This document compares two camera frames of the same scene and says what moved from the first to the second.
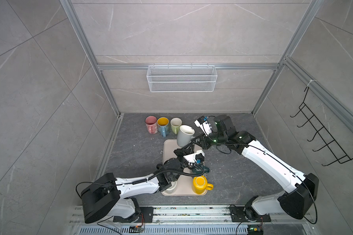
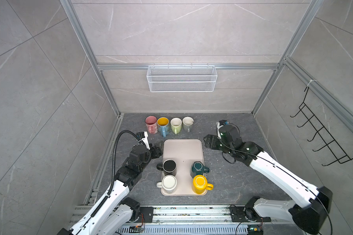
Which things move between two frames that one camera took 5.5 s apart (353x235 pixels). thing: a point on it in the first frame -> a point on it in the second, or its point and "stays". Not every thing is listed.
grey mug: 184,135 -> 187,122
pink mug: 151,124 stays
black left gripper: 181,152 -> 156,153
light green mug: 175,123 stays
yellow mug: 200,185 stays
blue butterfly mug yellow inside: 163,125 stays
